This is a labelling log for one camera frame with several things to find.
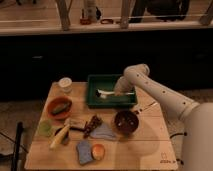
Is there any grey cloth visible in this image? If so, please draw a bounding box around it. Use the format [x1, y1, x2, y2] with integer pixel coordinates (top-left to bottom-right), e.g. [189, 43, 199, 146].
[90, 123, 116, 141]

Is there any black cable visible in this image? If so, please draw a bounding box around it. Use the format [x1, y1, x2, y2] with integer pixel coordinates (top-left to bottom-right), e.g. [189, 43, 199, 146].
[169, 131, 186, 140]

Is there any white cup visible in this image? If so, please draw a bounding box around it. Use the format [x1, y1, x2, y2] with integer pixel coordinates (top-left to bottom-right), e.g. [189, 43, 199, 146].
[58, 77, 72, 93]

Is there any metal spoon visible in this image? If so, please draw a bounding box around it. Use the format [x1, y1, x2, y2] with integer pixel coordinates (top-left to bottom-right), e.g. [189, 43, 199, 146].
[133, 102, 157, 115]

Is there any green cup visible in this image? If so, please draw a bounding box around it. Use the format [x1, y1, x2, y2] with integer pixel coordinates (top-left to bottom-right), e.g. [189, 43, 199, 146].
[38, 120, 53, 137]

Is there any blue sponge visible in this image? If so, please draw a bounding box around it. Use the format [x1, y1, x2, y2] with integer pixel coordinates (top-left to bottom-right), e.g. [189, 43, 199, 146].
[77, 140, 93, 165]

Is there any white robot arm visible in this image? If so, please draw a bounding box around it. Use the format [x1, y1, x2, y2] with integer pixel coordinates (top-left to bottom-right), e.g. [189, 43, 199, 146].
[114, 64, 213, 171]

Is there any beige block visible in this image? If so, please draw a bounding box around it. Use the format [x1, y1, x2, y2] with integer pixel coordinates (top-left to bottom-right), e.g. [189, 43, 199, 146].
[64, 117, 87, 130]

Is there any black pole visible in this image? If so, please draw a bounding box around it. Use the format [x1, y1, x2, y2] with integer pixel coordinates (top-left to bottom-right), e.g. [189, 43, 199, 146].
[10, 122, 23, 171]

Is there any wooden table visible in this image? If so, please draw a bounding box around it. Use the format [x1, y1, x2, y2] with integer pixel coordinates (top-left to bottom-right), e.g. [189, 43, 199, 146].
[25, 90, 178, 171]

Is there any green plastic tray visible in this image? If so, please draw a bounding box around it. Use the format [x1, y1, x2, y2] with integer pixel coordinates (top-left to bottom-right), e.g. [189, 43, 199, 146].
[86, 74, 138, 108]

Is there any green pickle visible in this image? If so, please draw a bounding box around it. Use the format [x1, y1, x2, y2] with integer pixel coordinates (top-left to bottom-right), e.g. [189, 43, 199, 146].
[51, 102, 70, 115]

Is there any brown bowl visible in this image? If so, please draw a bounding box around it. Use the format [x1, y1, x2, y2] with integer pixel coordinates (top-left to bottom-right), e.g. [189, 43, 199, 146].
[114, 110, 139, 135]

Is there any white black dish brush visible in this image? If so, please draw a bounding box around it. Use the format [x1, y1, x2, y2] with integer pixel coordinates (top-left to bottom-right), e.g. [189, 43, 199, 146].
[95, 89, 135, 99]

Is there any orange bowl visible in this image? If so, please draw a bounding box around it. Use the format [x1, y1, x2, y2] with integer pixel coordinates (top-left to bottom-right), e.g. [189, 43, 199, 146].
[46, 97, 72, 120]

